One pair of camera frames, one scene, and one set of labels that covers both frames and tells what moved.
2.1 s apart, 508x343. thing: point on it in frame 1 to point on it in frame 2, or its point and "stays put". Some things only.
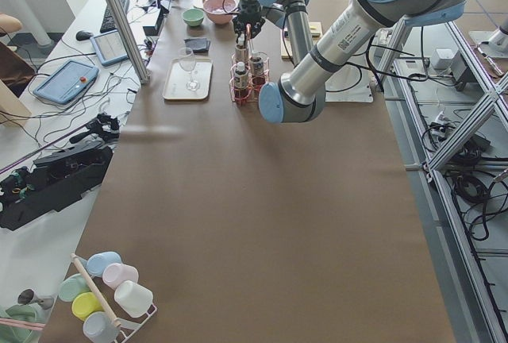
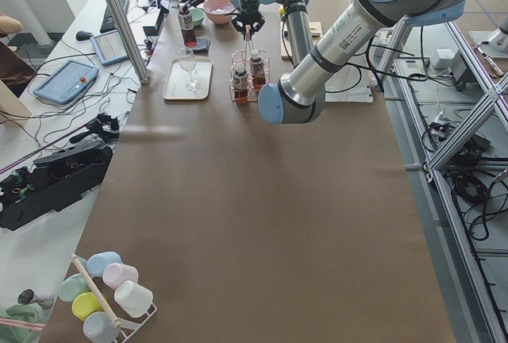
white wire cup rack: [92, 287] stays put
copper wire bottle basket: [249, 73] stays put
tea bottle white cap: [240, 81] to [186, 24]
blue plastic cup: [97, 262] stays put
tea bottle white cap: [240, 52] to [240, 82]
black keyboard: [108, 23] stays put
